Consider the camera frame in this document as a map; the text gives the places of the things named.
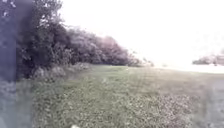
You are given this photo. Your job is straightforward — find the green grass field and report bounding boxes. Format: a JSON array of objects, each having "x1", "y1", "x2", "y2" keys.
[{"x1": 0, "y1": 62, "x2": 224, "y2": 128}]

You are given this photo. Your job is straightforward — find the row of dark trees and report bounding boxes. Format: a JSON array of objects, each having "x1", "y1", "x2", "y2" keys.
[{"x1": 0, "y1": 0, "x2": 155, "y2": 81}]

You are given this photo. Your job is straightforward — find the distant trees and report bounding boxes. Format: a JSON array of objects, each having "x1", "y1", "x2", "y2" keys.
[{"x1": 192, "y1": 49, "x2": 224, "y2": 66}]

